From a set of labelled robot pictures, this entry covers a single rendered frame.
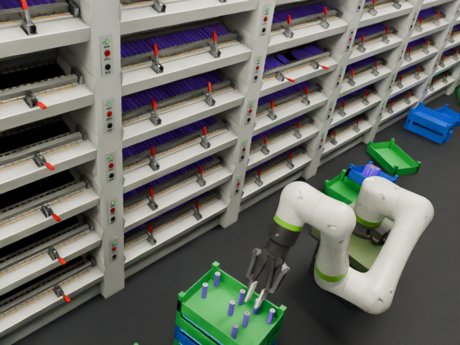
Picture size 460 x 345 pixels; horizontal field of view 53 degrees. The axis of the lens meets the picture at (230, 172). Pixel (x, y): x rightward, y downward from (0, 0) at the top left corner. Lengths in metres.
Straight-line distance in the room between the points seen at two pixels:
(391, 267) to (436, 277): 0.79
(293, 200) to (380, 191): 0.62
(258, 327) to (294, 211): 0.44
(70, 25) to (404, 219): 1.33
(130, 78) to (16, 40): 0.40
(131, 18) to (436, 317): 1.79
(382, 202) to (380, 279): 0.34
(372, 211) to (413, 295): 0.58
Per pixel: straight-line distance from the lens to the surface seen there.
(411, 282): 2.46
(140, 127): 1.67
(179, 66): 1.65
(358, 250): 1.99
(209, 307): 1.65
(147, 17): 1.48
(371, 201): 1.94
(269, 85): 2.09
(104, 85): 1.47
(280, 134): 2.48
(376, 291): 1.72
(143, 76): 1.57
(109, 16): 1.40
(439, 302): 2.43
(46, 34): 1.33
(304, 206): 1.37
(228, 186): 2.23
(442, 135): 3.69
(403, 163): 3.31
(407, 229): 1.87
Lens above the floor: 1.62
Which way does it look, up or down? 36 degrees down
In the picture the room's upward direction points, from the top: 9 degrees clockwise
